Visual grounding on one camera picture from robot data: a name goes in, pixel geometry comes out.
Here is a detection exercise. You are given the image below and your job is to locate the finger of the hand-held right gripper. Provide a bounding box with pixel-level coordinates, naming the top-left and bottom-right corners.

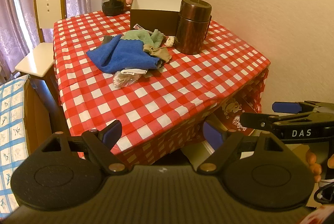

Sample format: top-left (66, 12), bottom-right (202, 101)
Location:
top-left (240, 112), bottom-right (282, 131)
top-left (272, 102), bottom-right (317, 114)

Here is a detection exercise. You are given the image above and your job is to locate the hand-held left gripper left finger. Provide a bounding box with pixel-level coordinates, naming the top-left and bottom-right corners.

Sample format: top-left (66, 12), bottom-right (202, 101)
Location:
top-left (31, 120), bottom-right (126, 175)

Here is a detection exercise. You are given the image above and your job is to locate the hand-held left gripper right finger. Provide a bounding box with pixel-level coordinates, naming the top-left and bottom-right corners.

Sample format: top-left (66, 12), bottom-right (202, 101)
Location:
top-left (198, 121), bottom-right (287, 174)

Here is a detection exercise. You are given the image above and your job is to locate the clear cotton swab bag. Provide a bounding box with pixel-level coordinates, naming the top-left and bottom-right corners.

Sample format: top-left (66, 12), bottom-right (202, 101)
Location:
top-left (113, 70), bottom-right (143, 89)

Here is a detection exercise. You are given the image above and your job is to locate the blue towel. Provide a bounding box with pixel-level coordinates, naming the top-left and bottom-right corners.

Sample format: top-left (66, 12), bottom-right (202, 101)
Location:
top-left (86, 34), bottom-right (161, 74)

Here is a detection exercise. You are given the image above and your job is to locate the green cloth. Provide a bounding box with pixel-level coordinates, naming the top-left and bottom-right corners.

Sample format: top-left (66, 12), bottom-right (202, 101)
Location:
top-left (123, 29), bottom-right (165, 48)

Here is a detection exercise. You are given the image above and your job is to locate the brown box white inside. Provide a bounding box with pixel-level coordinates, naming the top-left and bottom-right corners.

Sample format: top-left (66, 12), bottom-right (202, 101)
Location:
top-left (130, 0), bottom-right (186, 36)

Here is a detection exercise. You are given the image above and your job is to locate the person's right hand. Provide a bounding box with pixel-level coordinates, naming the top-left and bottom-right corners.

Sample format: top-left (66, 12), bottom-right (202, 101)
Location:
top-left (305, 149), bottom-right (334, 183)

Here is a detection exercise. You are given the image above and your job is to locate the printed cardboard box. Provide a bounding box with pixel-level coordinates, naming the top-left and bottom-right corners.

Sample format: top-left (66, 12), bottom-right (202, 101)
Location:
top-left (219, 97), bottom-right (257, 136)

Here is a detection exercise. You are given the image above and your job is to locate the red white checked tablecloth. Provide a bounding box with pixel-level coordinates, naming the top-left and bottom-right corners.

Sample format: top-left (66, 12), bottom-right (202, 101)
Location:
top-left (53, 10), bottom-right (270, 165)

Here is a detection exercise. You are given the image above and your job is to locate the tan stocking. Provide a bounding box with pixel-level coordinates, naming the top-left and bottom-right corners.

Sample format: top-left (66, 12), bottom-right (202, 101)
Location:
top-left (143, 42), bottom-right (173, 62)

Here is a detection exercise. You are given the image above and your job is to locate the blue white checked bedsheet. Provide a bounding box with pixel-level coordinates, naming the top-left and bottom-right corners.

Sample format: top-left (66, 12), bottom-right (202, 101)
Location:
top-left (0, 75), bottom-right (31, 214)

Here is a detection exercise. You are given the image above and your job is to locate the cream wooden chair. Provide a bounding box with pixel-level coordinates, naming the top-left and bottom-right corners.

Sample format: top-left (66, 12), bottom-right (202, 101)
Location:
top-left (15, 0), bottom-right (67, 79)

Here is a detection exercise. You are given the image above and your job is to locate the brown cylindrical canister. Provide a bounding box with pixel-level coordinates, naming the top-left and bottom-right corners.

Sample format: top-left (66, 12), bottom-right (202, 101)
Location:
top-left (174, 0), bottom-right (212, 55)

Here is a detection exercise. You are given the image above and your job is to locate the dark glass jar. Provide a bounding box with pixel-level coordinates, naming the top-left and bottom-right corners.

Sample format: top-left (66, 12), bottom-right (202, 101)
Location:
top-left (101, 0), bottom-right (125, 16)

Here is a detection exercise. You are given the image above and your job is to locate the pale purple curtain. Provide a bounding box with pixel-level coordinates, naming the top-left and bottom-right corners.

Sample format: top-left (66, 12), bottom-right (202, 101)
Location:
top-left (0, 0), bottom-right (99, 78)

